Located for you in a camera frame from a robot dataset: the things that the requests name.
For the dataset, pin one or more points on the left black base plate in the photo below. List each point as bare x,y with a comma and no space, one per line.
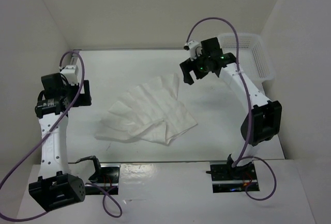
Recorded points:
108,179

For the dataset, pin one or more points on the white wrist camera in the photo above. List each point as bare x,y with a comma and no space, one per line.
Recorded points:
194,49
70,72

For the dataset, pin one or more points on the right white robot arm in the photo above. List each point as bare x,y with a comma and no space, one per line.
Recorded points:
263,116

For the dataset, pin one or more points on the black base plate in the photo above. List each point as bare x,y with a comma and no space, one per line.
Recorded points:
108,179
227,180

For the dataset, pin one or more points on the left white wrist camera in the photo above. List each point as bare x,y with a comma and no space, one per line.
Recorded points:
70,72

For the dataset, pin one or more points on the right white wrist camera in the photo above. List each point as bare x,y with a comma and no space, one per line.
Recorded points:
194,49

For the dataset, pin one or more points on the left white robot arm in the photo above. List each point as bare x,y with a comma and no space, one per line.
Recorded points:
56,187

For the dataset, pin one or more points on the white plastic mesh basket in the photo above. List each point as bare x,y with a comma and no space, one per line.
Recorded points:
253,55

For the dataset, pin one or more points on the white pleated skirt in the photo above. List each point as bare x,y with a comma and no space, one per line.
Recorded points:
150,112

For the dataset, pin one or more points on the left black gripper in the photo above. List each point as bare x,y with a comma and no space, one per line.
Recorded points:
84,99

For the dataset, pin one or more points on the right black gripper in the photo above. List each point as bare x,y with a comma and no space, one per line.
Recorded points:
188,65

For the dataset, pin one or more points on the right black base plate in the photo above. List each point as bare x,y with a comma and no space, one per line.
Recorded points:
227,180

